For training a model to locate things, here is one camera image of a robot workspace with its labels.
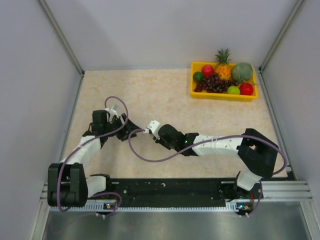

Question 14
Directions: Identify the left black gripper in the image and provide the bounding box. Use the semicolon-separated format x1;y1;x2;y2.
103;113;142;141

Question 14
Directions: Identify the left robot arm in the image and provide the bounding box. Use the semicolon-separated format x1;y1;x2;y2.
47;108;138;208

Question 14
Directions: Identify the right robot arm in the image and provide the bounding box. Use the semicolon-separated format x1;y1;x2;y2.
148;120;278;199

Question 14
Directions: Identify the dark green lime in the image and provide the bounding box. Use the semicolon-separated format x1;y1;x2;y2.
192;71;205;83

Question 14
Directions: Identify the purple grape bunch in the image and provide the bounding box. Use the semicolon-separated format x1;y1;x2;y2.
194;73;238;94

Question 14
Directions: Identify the yellow plastic tray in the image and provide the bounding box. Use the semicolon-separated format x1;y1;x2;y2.
189;61;259;102

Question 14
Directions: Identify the red apple back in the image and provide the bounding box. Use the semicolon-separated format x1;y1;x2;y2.
201;64;215;78

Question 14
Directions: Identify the red apple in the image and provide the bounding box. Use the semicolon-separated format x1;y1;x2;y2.
239;82;254;96
201;64;215;78

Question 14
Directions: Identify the light green lime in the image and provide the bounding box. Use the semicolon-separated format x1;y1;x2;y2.
227;85;241;95

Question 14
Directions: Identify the pineapple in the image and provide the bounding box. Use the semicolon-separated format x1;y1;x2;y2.
215;48;232;81

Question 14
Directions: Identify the red apple front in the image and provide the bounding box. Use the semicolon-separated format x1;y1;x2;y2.
239;82;254;96

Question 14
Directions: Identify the green melon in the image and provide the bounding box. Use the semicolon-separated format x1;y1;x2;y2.
231;62;253;83

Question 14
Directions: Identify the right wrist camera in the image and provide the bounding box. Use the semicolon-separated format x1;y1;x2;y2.
144;120;162;139

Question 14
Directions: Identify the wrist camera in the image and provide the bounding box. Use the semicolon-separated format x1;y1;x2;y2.
104;104;119;122
144;120;162;139

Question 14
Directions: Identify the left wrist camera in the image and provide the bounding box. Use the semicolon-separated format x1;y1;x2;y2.
104;104;119;122

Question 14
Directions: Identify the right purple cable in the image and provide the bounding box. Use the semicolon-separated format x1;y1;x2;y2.
127;128;288;218

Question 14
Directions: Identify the purple cable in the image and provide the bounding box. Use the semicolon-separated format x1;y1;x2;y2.
57;96;130;218
127;128;288;218

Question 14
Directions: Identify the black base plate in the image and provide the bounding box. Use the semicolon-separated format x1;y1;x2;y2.
106;178;260;208

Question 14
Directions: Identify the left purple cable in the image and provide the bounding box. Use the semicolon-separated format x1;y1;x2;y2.
57;96;130;218

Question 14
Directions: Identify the white cable duct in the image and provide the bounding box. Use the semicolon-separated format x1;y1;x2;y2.
76;202;239;212

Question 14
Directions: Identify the aluminium frame rail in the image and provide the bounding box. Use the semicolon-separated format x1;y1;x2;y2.
39;181;314;201

